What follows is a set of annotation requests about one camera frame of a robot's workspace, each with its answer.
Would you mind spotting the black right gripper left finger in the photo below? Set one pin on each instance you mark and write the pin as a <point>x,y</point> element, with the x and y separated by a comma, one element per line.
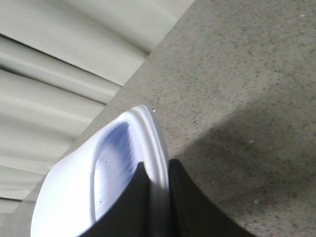
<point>128,217</point>

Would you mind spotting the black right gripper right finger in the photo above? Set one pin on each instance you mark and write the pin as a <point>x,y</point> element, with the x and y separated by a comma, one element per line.
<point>192,213</point>

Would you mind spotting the light blue slipper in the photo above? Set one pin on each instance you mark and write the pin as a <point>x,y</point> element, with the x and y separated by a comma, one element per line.
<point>83,186</point>

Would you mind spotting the pale green curtain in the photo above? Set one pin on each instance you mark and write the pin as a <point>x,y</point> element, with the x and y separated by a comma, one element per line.
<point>61,62</point>

